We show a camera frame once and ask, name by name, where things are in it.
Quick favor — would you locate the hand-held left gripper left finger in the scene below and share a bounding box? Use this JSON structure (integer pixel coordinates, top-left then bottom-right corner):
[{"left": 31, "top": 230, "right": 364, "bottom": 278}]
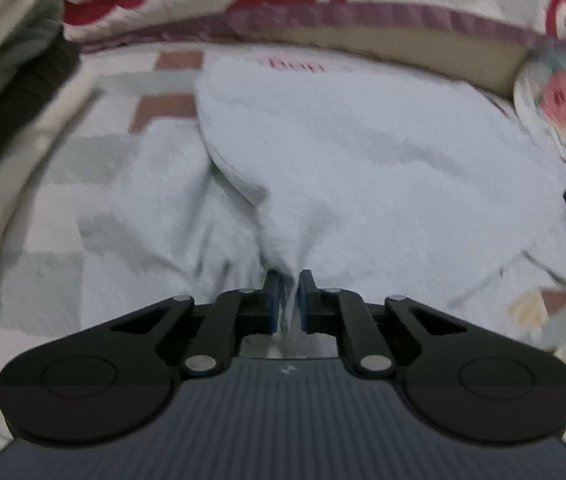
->
[{"left": 110, "top": 269, "right": 282, "bottom": 379}]

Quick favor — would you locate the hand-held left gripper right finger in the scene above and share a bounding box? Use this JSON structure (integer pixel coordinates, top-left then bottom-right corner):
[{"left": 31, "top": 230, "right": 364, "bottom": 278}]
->
[{"left": 298, "top": 268, "right": 468, "bottom": 379}]

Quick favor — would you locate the white cartoon face T-shirt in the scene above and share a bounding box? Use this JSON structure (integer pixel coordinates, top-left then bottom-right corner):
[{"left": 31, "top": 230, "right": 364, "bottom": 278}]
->
[{"left": 77, "top": 55, "right": 566, "bottom": 351}]

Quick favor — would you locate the beige mattress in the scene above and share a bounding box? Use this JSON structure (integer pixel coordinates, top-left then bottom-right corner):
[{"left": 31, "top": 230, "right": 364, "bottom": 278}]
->
[{"left": 243, "top": 22, "right": 531, "bottom": 98}]

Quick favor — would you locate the cream folded garment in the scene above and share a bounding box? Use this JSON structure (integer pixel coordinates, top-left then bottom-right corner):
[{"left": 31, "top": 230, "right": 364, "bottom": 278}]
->
[{"left": 0, "top": 87, "right": 106, "bottom": 301}]

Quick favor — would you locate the black folded garment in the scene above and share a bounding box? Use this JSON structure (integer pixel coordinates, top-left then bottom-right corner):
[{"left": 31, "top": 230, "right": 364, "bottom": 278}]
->
[{"left": 0, "top": 35, "right": 84, "bottom": 221}]

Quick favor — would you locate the grey folded garment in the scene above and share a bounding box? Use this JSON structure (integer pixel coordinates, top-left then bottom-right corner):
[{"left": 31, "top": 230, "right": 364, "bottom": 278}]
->
[{"left": 0, "top": 5, "right": 64, "bottom": 128}]

